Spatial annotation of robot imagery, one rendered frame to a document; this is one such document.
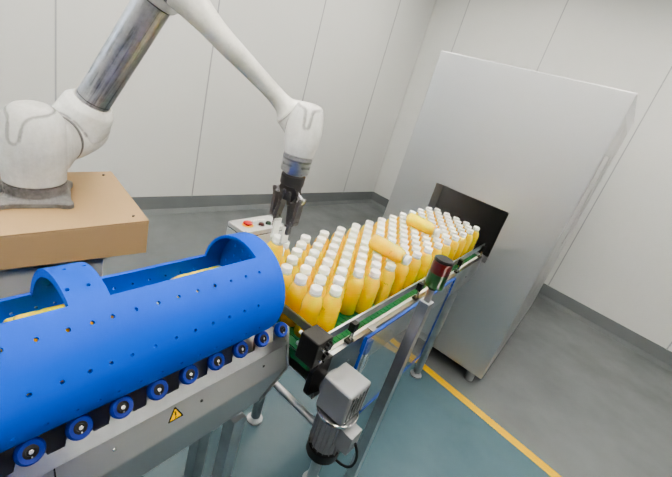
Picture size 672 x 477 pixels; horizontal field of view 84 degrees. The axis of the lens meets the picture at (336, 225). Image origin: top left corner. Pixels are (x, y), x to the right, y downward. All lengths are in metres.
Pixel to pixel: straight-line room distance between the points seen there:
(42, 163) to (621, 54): 4.77
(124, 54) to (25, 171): 0.43
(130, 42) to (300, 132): 0.57
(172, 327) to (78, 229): 0.54
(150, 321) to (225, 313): 0.17
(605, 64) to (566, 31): 0.56
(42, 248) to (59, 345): 0.56
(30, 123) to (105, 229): 0.33
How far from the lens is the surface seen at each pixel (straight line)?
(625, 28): 5.04
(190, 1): 1.13
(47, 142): 1.31
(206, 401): 1.08
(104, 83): 1.41
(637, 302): 4.92
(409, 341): 1.36
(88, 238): 1.30
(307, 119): 1.10
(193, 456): 1.68
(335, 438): 1.35
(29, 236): 1.26
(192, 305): 0.85
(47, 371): 0.77
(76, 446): 0.96
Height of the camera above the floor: 1.69
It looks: 21 degrees down
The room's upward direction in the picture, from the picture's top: 17 degrees clockwise
